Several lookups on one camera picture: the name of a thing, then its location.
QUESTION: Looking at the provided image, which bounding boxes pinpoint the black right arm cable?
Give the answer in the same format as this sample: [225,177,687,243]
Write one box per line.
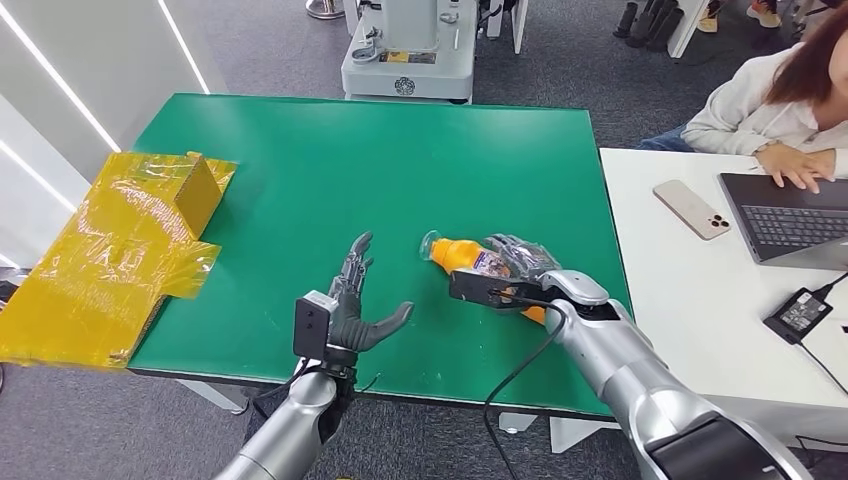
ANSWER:
[482,294,568,480]

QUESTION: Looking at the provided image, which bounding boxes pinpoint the slanted white table leg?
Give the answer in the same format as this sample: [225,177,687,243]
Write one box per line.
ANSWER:
[177,378,250,417]

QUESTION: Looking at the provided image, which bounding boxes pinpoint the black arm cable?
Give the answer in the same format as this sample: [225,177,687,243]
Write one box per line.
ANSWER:
[248,359,313,420]
[482,294,568,480]

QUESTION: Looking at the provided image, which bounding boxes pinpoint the small white table foot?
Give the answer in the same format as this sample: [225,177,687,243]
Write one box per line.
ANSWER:
[498,411,538,437]

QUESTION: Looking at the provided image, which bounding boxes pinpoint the white furniture panel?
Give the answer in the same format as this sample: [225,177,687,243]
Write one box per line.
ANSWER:
[667,0,710,60]

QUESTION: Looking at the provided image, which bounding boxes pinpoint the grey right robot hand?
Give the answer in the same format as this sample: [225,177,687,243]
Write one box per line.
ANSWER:
[483,233,564,285]

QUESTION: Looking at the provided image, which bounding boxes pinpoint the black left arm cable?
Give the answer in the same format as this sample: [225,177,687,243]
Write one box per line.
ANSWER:
[248,359,313,420]

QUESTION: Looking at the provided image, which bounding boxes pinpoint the black power adapter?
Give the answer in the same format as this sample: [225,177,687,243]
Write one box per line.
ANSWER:
[763,287,835,346]

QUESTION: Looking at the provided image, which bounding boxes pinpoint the yellow taped cardboard box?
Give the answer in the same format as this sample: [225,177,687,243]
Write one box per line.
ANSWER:
[0,152,238,370]

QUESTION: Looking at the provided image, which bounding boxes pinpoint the round metal stand base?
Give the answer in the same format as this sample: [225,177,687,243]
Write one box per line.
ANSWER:
[305,0,346,21]

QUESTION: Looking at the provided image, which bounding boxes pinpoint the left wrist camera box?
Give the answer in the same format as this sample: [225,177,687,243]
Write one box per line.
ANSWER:
[293,290,359,367]

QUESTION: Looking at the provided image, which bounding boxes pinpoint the black floor cable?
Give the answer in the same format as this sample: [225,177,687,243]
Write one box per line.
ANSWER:
[793,435,848,480]

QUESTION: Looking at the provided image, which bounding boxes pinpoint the pale grey machine base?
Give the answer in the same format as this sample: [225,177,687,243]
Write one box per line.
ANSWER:
[341,0,478,105]

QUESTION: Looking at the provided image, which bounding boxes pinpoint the person's hand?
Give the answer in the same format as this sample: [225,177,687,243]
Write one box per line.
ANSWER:
[755,144,837,195]

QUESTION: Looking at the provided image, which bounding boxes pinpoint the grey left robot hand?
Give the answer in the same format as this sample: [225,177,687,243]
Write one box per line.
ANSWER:
[328,231,415,354]

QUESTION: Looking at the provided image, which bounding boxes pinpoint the person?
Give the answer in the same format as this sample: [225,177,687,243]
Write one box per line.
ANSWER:
[637,0,848,195]

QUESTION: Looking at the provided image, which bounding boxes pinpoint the thin black adapter cable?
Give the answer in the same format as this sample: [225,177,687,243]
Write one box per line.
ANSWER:
[794,341,848,397]

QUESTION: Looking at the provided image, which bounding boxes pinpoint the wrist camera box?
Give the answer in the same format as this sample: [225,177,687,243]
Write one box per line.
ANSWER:
[293,290,359,367]
[449,269,551,311]

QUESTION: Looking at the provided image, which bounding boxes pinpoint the white stand legs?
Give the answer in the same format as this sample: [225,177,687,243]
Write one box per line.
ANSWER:
[486,0,530,56]

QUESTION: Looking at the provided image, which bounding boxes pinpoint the beige shoe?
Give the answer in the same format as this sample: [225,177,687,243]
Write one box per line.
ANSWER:
[696,0,722,33]

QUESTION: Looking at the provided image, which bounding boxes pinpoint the dark grey laptop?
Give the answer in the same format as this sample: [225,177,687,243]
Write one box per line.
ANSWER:
[718,172,848,272]

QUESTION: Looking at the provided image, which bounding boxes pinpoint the beige smartphone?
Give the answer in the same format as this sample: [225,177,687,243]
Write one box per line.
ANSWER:
[653,179,732,242]

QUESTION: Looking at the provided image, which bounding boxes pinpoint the thick black adapter cable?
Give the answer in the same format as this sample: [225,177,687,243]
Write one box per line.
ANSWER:
[813,271,848,301]

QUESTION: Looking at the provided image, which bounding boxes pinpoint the white and orange shoe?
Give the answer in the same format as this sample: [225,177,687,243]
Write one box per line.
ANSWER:
[747,0,784,29]

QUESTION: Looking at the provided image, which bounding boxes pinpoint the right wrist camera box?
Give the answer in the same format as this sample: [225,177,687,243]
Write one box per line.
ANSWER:
[449,269,551,311]

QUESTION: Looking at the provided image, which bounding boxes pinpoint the wide white table leg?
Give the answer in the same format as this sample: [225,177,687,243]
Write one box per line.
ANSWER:
[549,417,624,455]

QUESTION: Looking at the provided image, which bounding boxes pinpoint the orange plastic bottle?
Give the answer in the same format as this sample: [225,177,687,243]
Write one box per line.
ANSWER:
[419,230,549,326]

